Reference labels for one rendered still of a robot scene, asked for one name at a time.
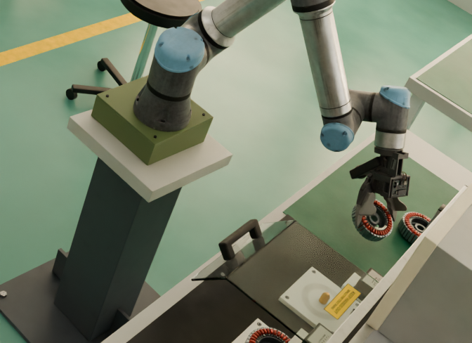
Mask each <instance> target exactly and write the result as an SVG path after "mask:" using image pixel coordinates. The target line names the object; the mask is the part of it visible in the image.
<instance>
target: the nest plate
mask: <svg viewBox="0 0 472 343"><path fill-rule="evenodd" d="M262 327H264V328H265V327H267V328H269V327H268V326H267V325H266V324H265V323H263V322H262V321H261V320H259V319H258V318H257V319H256V320H255V321H254V322H253V323H252V324H251V325H250V326H249V327H248V328H247V329H246V330H245V331H244V332H243V333H242V334H241V335H240V336H239V337H237V338H236V339H235V340H234V341H233V342H232V343H245V341H246V339H247V338H248V336H249V334H250V333H251V332H252V331H254V330H255V329H257V328H262Z"/></svg>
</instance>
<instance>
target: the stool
mask: <svg viewBox="0 0 472 343"><path fill-rule="evenodd" d="M121 2H122V4H123V5H124V7H125V8H126V9H127V10H128V11H129V12H130V13H132V14H133V15H134V16H136V17H137V18H139V19H141V20H143V21H145V22H147V23H148V26H147V29H146V32H145V36H144V39H143V43H142V45H141V48H140V52H139V54H138V59H137V61H136V65H135V67H134V71H133V74H132V77H131V82H132V81H133V80H136V79H139V78H141V77H143V73H144V70H145V66H146V64H147V61H148V58H149V55H150V51H151V48H152V45H153V42H154V40H155V36H156V33H157V29H158V27H163V28H167V29H169V28H172V27H174V28H177V27H180V26H181V25H183V24H184V23H185V21H186V20H187V19H188V18H189V17H190V16H192V15H194V14H196V13H198V12H200V11H201V10H202V5H201V3H200V2H199V0H121ZM97 66H98V69H99V70H100V71H105V70H107V71H108V72H109V73H110V75H111V76H112V78H113V79H114V80H115V81H116V83H118V85H119V86H121V85H123V84H126V83H127V82H126V80H125V79H124V78H123V77H122V76H121V74H120V73H119V72H118V70H117V69H116V68H115V66H114V65H113V64H112V63H111V62H110V60H109V59H108V58H101V60H100V61H98V64H97ZM110 89H111V88H105V87H98V86H85V85H78V84H73V85H72V88H70V89H68V90H66V96H67V98H68V99H70V100H74V99H75V98H77V93H85V94H92V95H97V94H99V93H102V92H104V91H107V90H110Z"/></svg>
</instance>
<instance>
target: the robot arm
mask: <svg viewBox="0 0 472 343"><path fill-rule="evenodd" d="M285 1H286V0H225V1H224V2H223V3H221V4H220V5H218V6H217V7H213V6H207V7H206V8H204V9H203V10H201V11H200V12H198V13H196V14H194V15H192V16H190V17H189V18H188V19H187V20H186V21H185V23H184V24H183V25H181V26H180V27H177V28H174V27H172V28H169V29H167V30H165V31H164V32H162V33H161V35H160V36H159V38H158V41H157V43H156V45H155V53H154V56H153V59H152V64H151V67H150V72H149V75H148V79H147V83H146V84H145V86H144V87H143V88H142V89H141V91H140V92H139V94H138V95H137V96H136V99H135V102H134V105H133V111H134V113H135V115H136V117H137V118H138V119H139V120H140V121H141V122H142V123H143V124H145V125H146V126H148V127H150V128H153V129H156V130H159V131H179V130H181V129H184V128H185V127H186V126H187V125H188V123H189V121H190V118H191V114H192V109H191V106H190V95H191V92H192V88H193V86H194V83H195V79H196V77H197V75H198V73H199V72H200V71H201V70H202V69H203V68H204V67H205V66H206V64H207V63H208V62H209V61H210V60H211V59H212V58H214V57H215V56H217V55H218V54H219V53H220V52H222V51H224V50H225V49H227V48H228V47H229V46H231V45H232V44H233V43H234V41H235V35H236V34H238V33H239V32H241V31H242V30H244V29H245V28H247V27H248V26H250V25H251V24H253V23H254V22H256V21H257V20H258V19H260V18H262V17H263V16H264V15H266V14H267V13H269V12H270V11H272V10H273V9H274V8H276V7H278V6H279V5H280V4H282V3H283V2H285ZM290 1H291V6H292V10H293V12H294V13H296V14H297V15H299V19H300V23H301V29H302V32H303V38H304V41H305V45H306V50H307V54H308V59H309V63H310V68H311V72H312V76H313V81H314V85H315V90H316V94H317V99H318V103H319V106H320V112H321V116H322V121H323V125H324V126H323V127H322V130H321V133H320V140H321V142H322V144H323V146H324V147H325V148H326V149H328V150H330V151H333V152H341V151H344V150H345V149H347V148H348V146H349V145H350V144H351V143H352V142H353V140H354V137H355V135H356V133H357V131H358V129H359V127H360V125H361V123H362V121H363V122H376V132H375V139H374V145H375V146H374V152H375V153H377V154H380V156H378V157H375V158H373V159H371V160H369V161H367V162H365V163H364V164H361V165H358V166H356V167H355V168H354V169H352V170H350V171H349V172H350V176H351V178H352V179H363V178H365V177H366V176H367V177H366V179H365V182H364V183H363V184H362V185H361V187H360V190H359V193H358V198H357V202H356V204H357V206H356V210H355V225H356V226H357V227H358V226H359V225H360V222H361V221H362V216H373V215H374V214H375V213H376V207H375V206H374V201H375V199H376V195H375V193H378V194H380V195H381V196H383V198H384V200H385V201H386V202H387V208H388V211H389V212H390V213H389V214H391V217H392V219H393V221H395V220H396V216H397V211H406V210H407V206H406V205H405V204H404V203H403V202H401V201H400V200H399V197H405V196H408V192H409V183H410V176H409V175H406V173H405V172H404V173H405V174H403V171H402V166H403V160H404V159H408V156H409V153H406V152H403V148H404V147H405V137H406V131H407V120H408V114H409V109H410V105H409V102H410V90H409V89H408V88H406V87H403V86H391V85H384V86H382V87H381V90H380V91H379V92H369V91H358V90H352V89H349V88H348V83H347V79H346V73H345V69H344V66H343V59H342V55H341V49H340V45H339V38H338V34H337V31H336V24H335V20H334V14H333V10H332V6H333V5H334V3H335V0H290ZM407 182H408V183H407Z"/></svg>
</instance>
